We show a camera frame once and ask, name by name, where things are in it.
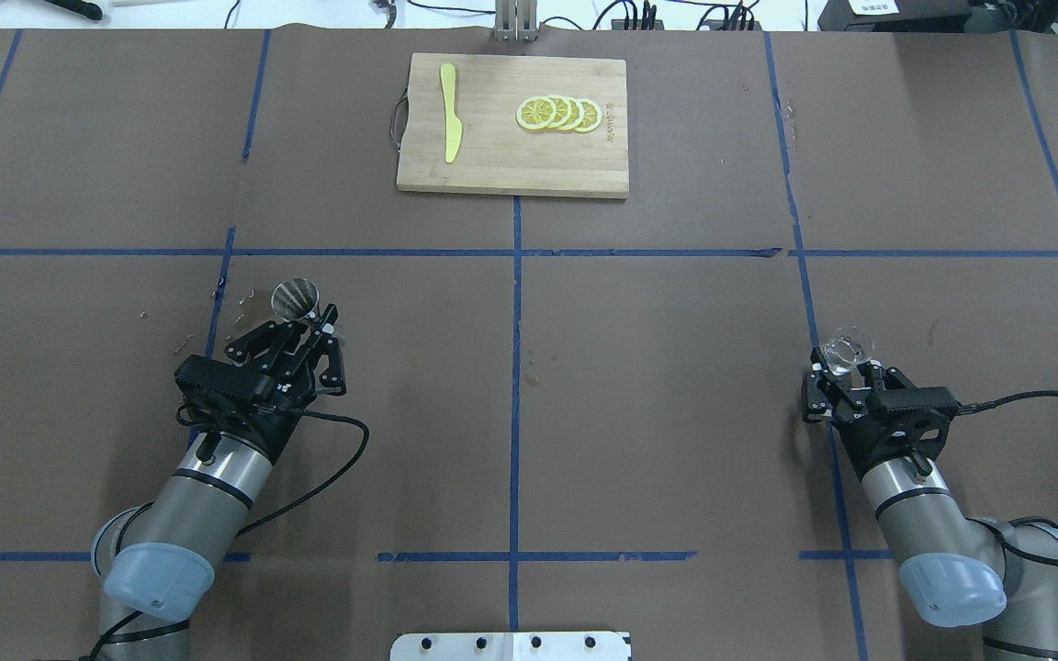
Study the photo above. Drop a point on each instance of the lemon slice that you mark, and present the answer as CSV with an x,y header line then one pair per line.
x,y
536,113
592,116
563,113
576,114

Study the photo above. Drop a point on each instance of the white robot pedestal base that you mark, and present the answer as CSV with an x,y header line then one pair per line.
x,y
547,645

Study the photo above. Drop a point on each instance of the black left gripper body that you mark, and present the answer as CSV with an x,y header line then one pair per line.
x,y
301,365

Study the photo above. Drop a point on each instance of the aluminium frame post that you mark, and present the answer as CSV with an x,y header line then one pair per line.
x,y
516,21

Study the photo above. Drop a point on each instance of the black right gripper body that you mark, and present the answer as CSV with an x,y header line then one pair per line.
x,y
819,397

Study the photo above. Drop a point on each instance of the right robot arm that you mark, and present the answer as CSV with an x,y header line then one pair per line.
x,y
958,571

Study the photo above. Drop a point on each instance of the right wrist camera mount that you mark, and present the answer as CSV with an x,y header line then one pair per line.
x,y
893,405

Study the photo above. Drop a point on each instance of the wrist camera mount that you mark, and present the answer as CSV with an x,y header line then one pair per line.
x,y
208,383
893,405

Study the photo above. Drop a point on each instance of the yellow plastic knife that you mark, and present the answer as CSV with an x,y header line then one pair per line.
x,y
453,124

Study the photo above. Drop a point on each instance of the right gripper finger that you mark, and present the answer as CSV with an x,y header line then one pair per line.
x,y
883,378
821,394

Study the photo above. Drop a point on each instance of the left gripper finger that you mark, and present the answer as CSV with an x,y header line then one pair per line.
x,y
324,355
261,346

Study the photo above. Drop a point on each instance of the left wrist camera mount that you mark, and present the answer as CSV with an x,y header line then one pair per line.
x,y
208,383

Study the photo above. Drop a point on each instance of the clear glass beaker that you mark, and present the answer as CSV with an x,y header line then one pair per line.
x,y
846,350

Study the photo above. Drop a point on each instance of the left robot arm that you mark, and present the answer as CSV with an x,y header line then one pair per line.
x,y
156,561

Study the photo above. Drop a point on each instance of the black tool on desk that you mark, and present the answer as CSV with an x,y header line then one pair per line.
x,y
86,9

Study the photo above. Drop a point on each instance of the steel jigger measuring cup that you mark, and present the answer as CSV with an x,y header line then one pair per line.
x,y
295,300

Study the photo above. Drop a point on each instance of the bamboo cutting board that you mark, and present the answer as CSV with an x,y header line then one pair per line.
x,y
496,155

